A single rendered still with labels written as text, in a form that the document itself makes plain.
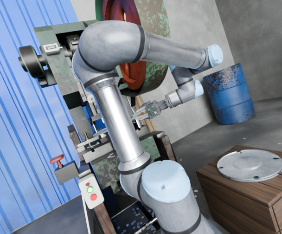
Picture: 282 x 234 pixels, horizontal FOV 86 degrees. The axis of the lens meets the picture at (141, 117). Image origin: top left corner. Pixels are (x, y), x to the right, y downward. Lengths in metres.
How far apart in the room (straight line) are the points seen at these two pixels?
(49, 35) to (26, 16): 1.55
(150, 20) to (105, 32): 0.57
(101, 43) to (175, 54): 0.22
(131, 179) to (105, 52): 0.37
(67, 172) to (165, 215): 0.57
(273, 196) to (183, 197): 0.48
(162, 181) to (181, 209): 0.08
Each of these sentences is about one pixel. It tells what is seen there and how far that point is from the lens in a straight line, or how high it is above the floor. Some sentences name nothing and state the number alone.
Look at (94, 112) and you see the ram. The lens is 1.02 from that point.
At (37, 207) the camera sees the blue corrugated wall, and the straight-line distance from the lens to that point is 2.46.
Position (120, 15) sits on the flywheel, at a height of 1.50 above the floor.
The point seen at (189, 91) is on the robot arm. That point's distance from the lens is 0.71.
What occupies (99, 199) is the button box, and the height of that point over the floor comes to 0.51.
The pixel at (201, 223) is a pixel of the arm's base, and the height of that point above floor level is 0.53.
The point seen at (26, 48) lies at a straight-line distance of 1.14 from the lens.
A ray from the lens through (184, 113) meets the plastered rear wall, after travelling 2.89.
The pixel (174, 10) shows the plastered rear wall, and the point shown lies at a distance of 3.49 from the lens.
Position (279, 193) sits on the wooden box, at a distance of 0.84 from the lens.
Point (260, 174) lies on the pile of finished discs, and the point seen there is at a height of 0.36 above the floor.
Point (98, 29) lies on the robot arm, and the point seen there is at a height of 1.05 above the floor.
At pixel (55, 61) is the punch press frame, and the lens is 1.04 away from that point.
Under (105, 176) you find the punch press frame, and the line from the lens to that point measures 0.91.
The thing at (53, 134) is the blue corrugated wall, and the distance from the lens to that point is 2.24.
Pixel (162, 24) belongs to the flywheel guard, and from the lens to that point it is 0.99.
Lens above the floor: 0.87
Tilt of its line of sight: 5 degrees down
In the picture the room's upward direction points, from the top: 21 degrees counter-clockwise
